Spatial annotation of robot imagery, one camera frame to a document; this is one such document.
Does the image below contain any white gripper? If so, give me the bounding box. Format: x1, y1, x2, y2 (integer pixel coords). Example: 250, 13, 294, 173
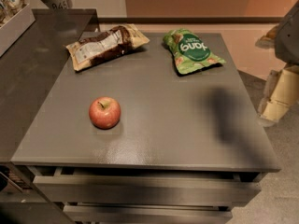
258, 63, 299, 122

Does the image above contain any green rice chip bag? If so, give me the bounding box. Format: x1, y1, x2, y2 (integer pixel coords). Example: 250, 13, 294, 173
163, 28, 225, 76

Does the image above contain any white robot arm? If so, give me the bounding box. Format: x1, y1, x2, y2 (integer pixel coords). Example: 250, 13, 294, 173
255, 1, 299, 127

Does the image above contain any red apple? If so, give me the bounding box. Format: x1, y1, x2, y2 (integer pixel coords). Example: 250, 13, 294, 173
89, 97, 121, 130

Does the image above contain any brown and white snack bag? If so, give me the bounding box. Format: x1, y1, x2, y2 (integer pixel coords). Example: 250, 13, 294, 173
66, 24, 150, 72

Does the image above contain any lower grey drawer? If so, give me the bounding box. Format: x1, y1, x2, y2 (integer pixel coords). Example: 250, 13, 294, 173
64, 204, 232, 224

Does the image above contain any grey drawer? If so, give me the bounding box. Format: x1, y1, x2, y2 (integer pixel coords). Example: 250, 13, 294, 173
64, 204, 232, 224
34, 168, 261, 206

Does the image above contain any upper grey drawer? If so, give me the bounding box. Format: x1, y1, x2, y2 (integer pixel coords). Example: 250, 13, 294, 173
34, 168, 261, 206

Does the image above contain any grey side counter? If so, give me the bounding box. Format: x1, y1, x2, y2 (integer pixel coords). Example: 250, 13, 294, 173
0, 8, 98, 164

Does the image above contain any grey box with snacks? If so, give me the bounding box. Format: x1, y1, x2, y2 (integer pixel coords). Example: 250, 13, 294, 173
0, 0, 36, 57

